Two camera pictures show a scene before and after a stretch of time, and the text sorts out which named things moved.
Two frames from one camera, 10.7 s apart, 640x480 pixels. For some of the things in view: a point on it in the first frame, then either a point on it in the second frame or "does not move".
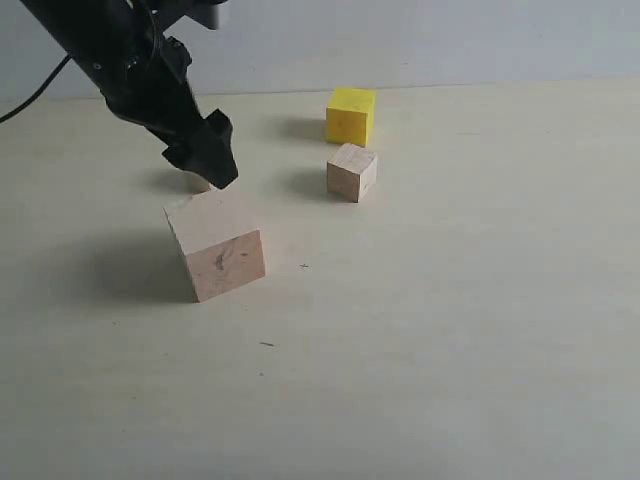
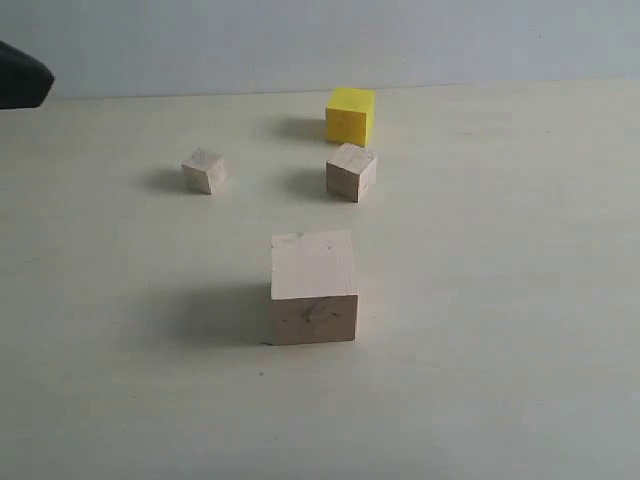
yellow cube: x=350 y=113 does not move
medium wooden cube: x=352 y=172 does not move
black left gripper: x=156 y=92 -> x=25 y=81
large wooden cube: x=222 y=241 -> x=312 y=288
